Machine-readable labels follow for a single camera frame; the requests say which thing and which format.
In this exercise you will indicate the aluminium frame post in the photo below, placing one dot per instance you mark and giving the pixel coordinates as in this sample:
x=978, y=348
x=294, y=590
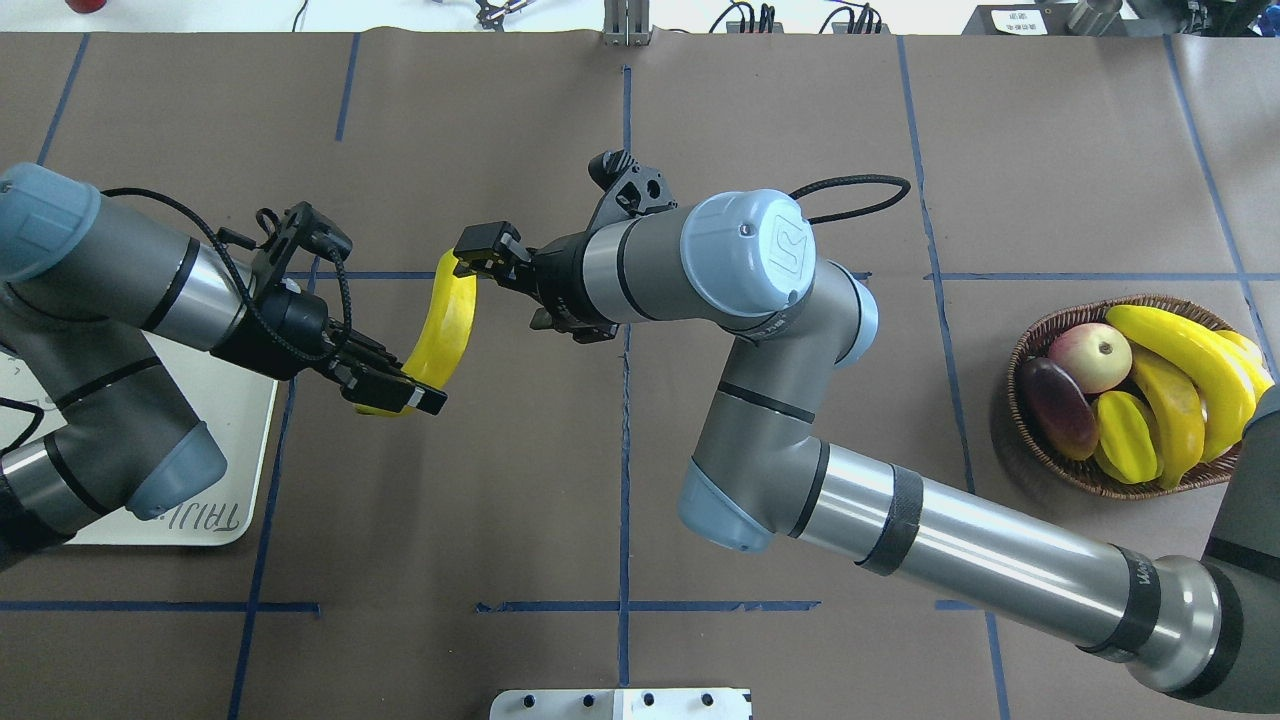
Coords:
x=626, y=23

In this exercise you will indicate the dark purple eggplant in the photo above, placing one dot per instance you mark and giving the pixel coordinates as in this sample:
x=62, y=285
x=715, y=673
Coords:
x=1057, y=404

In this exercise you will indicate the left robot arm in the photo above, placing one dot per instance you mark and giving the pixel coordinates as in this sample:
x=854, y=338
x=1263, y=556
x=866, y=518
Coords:
x=89, y=276

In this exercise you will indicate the yellow starfruit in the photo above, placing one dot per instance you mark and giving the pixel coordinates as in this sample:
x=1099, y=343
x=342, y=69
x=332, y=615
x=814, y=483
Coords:
x=1126, y=450

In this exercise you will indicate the black label box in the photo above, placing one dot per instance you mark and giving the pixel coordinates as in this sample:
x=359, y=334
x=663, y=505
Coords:
x=1018, y=20

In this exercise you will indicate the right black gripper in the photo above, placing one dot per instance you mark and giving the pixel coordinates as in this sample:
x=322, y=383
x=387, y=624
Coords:
x=558, y=280

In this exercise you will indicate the brown wicker basket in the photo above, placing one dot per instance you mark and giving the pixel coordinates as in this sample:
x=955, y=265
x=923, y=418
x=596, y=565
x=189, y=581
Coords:
x=1022, y=446

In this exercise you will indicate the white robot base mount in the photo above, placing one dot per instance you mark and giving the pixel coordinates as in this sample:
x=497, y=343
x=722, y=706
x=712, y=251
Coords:
x=624, y=703

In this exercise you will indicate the brown paper table cover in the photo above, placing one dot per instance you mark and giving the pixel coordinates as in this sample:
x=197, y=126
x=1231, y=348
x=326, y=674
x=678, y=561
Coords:
x=528, y=537

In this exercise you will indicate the red cylinder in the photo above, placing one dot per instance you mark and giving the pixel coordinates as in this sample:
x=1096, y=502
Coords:
x=85, y=7

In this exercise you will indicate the yellow banana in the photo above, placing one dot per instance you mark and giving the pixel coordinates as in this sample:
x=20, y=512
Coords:
x=1177, y=407
x=447, y=326
x=1220, y=374

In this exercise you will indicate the red green apple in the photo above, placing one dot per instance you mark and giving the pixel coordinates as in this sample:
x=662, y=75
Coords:
x=1095, y=355

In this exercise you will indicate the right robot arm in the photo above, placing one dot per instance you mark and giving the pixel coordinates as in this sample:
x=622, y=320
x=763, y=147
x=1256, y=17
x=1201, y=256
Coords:
x=1201, y=631

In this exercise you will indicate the yellow lemon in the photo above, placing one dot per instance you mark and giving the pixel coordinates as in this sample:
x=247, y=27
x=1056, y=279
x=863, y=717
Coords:
x=1254, y=362

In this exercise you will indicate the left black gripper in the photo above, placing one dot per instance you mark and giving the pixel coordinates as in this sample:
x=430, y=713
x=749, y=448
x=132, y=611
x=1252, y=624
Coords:
x=283, y=335

